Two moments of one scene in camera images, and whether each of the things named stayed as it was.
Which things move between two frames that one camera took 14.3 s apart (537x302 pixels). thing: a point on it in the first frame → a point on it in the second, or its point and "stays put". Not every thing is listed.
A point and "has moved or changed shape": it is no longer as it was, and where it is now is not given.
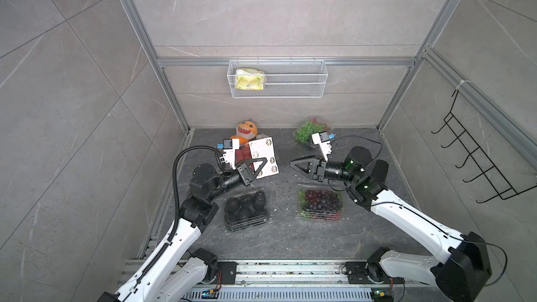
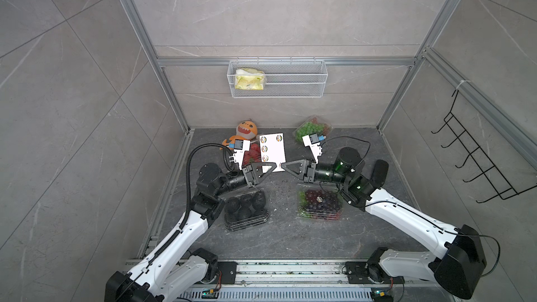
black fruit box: [245, 210] stays put
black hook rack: [489, 171] stays put
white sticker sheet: [264, 148] has moved or changed shape
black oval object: [380, 170] stays put
